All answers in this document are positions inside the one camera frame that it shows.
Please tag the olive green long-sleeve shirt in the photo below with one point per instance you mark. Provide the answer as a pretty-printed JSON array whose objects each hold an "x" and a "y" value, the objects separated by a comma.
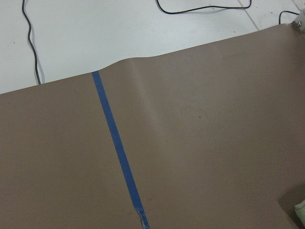
[{"x": 300, "y": 211}]

